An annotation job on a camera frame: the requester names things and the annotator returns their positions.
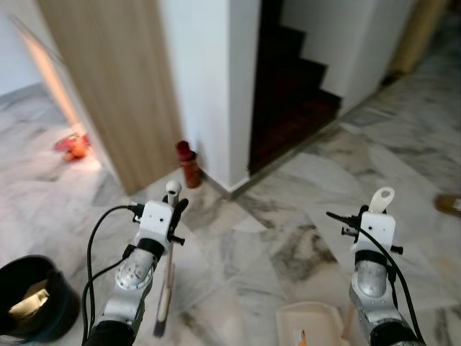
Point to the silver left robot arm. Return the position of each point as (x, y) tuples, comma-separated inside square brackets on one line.
[(130, 288)]

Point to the small red floor object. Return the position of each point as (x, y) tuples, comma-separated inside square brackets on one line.
[(74, 146)]

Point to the red bottle with cap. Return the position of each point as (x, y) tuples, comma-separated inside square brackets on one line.
[(189, 169)]

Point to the brown slipper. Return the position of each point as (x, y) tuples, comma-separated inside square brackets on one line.
[(450, 205)]

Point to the black round bin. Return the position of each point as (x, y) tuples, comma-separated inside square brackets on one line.
[(61, 295)]

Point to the dark wooden staircase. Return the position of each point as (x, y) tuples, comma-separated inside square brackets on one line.
[(288, 86)]

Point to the light wooden door panel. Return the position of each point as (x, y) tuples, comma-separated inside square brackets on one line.
[(115, 86)]

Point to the crumpled paper waste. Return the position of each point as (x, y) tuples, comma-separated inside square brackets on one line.
[(29, 306)]

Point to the beige louvered door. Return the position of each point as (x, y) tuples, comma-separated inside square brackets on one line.
[(418, 36)]

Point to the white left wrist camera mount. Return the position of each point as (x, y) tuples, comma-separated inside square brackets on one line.
[(156, 220)]

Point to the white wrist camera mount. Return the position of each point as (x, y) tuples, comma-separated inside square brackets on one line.
[(156, 220), (378, 231)]

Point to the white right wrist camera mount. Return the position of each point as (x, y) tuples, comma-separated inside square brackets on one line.
[(378, 231)]

